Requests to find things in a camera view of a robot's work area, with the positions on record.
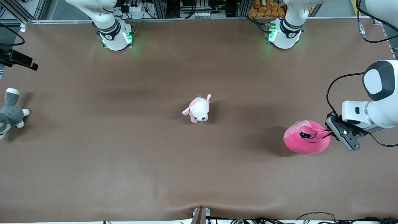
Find bright pink round plush toy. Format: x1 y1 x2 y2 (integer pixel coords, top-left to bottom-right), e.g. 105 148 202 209
283 120 334 154

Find orange bagged goods pile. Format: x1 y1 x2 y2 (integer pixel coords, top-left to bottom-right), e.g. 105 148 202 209
247 0 286 18

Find pale pink white plush dog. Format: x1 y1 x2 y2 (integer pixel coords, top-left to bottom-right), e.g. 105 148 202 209
182 93 212 124

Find brown table mat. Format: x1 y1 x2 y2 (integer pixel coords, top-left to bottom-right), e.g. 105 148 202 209
0 18 398 223

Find white power strip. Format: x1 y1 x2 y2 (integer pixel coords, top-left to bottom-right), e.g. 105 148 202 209
123 2 143 13

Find black bar-shaped device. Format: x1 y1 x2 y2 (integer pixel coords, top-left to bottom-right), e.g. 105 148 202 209
0 49 39 71

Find grey white plush husky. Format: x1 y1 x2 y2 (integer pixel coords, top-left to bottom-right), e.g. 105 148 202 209
0 87 31 140

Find aluminium frame rail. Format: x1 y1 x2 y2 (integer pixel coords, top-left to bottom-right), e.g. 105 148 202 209
373 17 398 61

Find black cable with silver connector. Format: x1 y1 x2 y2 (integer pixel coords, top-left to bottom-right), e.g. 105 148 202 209
356 0 398 43

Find thin black cable arc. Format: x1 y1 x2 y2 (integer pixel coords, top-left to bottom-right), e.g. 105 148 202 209
296 212 336 220

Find aluminium frame post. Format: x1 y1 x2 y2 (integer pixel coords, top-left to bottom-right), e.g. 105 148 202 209
154 0 167 19
237 0 249 18

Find aluminium camera post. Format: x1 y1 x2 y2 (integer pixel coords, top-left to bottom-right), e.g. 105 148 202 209
191 206 211 224

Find metal table edge rail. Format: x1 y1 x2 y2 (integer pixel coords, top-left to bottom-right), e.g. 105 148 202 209
30 17 372 24

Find black cable loop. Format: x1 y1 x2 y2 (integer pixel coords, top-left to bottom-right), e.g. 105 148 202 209
0 22 25 46

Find aluminium frame struts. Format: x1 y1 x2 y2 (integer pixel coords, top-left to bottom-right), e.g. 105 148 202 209
0 0 47 23

